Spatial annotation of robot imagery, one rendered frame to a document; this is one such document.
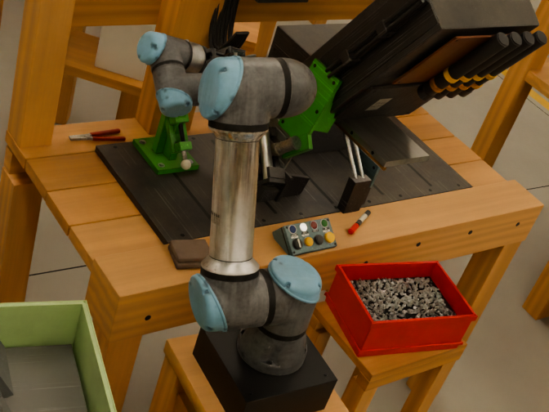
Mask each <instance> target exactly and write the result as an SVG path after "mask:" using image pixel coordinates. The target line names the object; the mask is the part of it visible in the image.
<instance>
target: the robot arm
mask: <svg viewBox="0 0 549 412"><path fill-rule="evenodd" d="M235 49H236V50H235ZM136 53H137V56H138V58H139V59H140V61H141V62H143V63H145V64H146V65H150V68H151V73H152V75H153V79H154V87H155V91H156V94H155V95H156V99H157V101H158V106H159V109H160V111H161V113H162V114H163V115H165V116H167V117H171V118H175V117H178V116H183V115H186V114H188V113H189V112H190V111H191V110H192V107H193V106H198V107H199V111H200V114H201V115H202V116H203V117H204V118H205V119H207V120H208V127H209V128H210V129H211V131H212V132H213V133H214V134H215V136H216V140H215V154H214V169H213V185H212V213H211V230H210V244H209V254H208V256H207V257H205V258H204V259H203V260H202V261H201V269H200V274H199V273H196V274H195V275H192V276H191V277H190V281H189V297H190V305H191V308H192V312H193V314H194V318H195V319H196V321H197V322H198V324H199V326H200V327H201V328H202V329H204V330H206V331H208V332H216V331H222V332H226V331H227V330H234V329H241V330H240V332H239V336H238V339H237V348H238V352H239V354H240V356H241V357H242V359H243V360H244V361H245V362H246V363H247V364H248V365H249V366H251V367H252V368H254V369H255V370H257V371H259V372H262V373H263V374H269V375H276V376H281V375H287V374H292V373H294V372H296V371H297V370H298V369H300V368H301V366H302V364H303V362H304V360H305V358H306V353H307V344H306V330H307V328H308V325H309V323H310V319H311V317H312V315H313V312H314V309H315V306H316V303H317V302H318V301H319V297H320V295H319V294H320V291H321V289H322V280H321V277H320V275H319V273H318V272H317V270H316V269H314V268H313V267H312V265H311V264H309V263H308V262H305V261H304V260H303V259H300V258H299V257H294V256H291V255H279V256H277V257H274V258H273V260H272V261H271V262H270V263H269V265H268V268H264V269H259V267H260V266H259V264H258V263H257V261H256V260H255V259H254V258H253V257H252V251H253V239H254V226H255V214H256V201H257V178H258V165H259V153H260V140H261V137H263V136H264V135H265V134H266V133H267V132H268V131H269V126H270V119H285V118H290V117H294V116H297V115H299V114H302V113H303V112H305V111H306V110H307V109H308V108H309V107H310V106H311V105H312V104H313V102H314V100H315V97H316V93H317V82H316V79H315V76H314V74H313V73H312V71H311V70H310V69H309V68H308V67H307V66H306V65H304V64H303V63H301V62H300V61H298V60H294V59H290V58H285V57H255V56H256V54H252V55H248V56H245V50H242V49H239V48H236V47H232V46H229V47H226V48H223V49H221V50H218V51H216V48H212V47H211V48H207V47H205V46H201V45H200V44H197V43H192V42H189V39H186V40H184V39H181V38H175V37H173V36H169V35H166V34H165V33H159V32H153V31H149V32H146V33H145V34H143V35H142V36H141V38H140V40H139V42H138V44H137V49H136Z"/></svg>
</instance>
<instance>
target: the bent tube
mask: <svg viewBox="0 0 549 412"><path fill-rule="evenodd" d="M260 152H261V166H262V174H263V180H264V179H266V178H268V177H267V169H266V167H269V166H270V167H273V162H272V154H271V147H270V133H269V131H268V132H267V133H266V134H265V135H264V136H263V137H261V140H260Z"/></svg>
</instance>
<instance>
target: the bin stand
mask: <svg viewBox="0 0 549 412"><path fill-rule="evenodd" d="M306 334H307V336H308V337H309V339H310V340H311V342H312V343H313V344H314V345H315V347H316V349H317V350H318V352H319V354H320V355H323V352H324V349H325V347H326V345H327V343H328V340H329V338H330V336H332V337H333V339H334V340H335V341H336V342H337V344H338V345H339V346H340V347H341V349H342V350H343V351H344V352H345V353H346V354H347V355H348V356H349V357H350V359H351V360H352V361H353V362H354V364H355V365H356V367H355V370H354V372H353V374H352V375H351V378H350V381H349V382H348V384H347V386H346V390H345V391H344V393H343V395H342V397H341V400H342V402H343V403H344V405H345V406H346V408H347V409H348V410H349V412H366V410H367V408H368V406H369V404H370V402H371V400H372V398H373V396H374V394H375V392H376V390H377V388H378V387H380V386H383V385H386V384H388V383H393V382H395V381H398V380H401V379H403V378H407V377H409V376H412V375H415V374H419V373H420V375H419V377H418V379H417V381H416V382H415V384H414V386H413V389H412V391H411V392H410V393H409V395H408V398H407V400H406V402H405V403H404V406H403V408H402V409H401V411H400V412H427V411H428V410H429V408H430V406H431V404H432V402H433V400H434V399H435V397H436V395H437V393H438V391H439V389H440V388H441V386H442V384H443V382H444V380H445V379H446V377H447V375H448V373H449V371H450V370H451V368H452V366H453V364H454V362H455V361H457V360H459V359H460V357H461V355H462V353H463V352H464V350H465V348H466V346H467V343H466V342H465V341H464V340H463V339H462V341H463V344H462V345H458V346H457V348H453V349H444V350H434V351H425V352H407V353H398V354H389V355H380V356H362V357H357V356H356V354H355V352H354V351H353V349H352V347H351V345H350V344H349V342H348V340H347V338H346V336H345V335H344V333H343V332H342V330H341V327H340V325H339V324H338V323H337V320H336V319H335V317H334V315H333V313H332V312H331V310H330V308H329V306H328V304H327V303H326V301H323V302H317V303H316V306H315V309H314V312H313V315H312V317H311V319H310V323H309V325H308V328H307V330H306Z"/></svg>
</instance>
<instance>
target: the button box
mask: <svg viewBox="0 0 549 412"><path fill-rule="evenodd" d="M322 220H326V221H327V222H328V225H327V226H322V223H321V222H322ZM312 222H316V223H317V228H316V229H313V228H312V227H311V223H312ZM302 223H304V224H306V231H303V230H302V229H301V224H302ZM290 226H295V227H296V232H295V233H292V232H291V231H290V230H289V227H290ZM327 232H332V233H333V229H332V226H331V223H330V221H329V218H328V217H326V218H322V219H317V220H313V221H308V222H300V223H296V224H292V225H286V226H283V227H280V228H279V229H277V230H276V231H273V232H272V234H273V236H274V239H275V241H276V242H277V243H278V244H279V245H280V247H281V248H282V249H283V250H284V251H285V253H286V254H287V255H291V256H297V255H301V254H304V253H312V252H315V251H319V250H324V249H330V248H335V247H337V242H336V240H334V241H333V242H332V243H328V242H327V241H326V240H325V238H324V236H325V234H326V233H327ZM317 235H322V236H323V238H324V242H323V243H322V244H317V243H316V242H315V237H316V236H317ZM306 237H310V238H312V240H313V244H312V245H311V246H306V244H305V238H306ZM295 239H300V240H301V241H302V243H303V246H302V248H300V249H296V248H295V247H294V245H293V241H294V240H295Z"/></svg>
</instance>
